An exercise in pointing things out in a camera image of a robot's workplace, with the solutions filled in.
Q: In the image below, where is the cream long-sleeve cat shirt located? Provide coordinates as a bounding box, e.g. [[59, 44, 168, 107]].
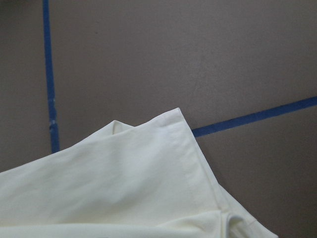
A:
[[0, 108, 274, 238]]

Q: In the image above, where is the brown paper table cover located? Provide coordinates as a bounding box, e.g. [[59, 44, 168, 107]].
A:
[[0, 0, 317, 238]]

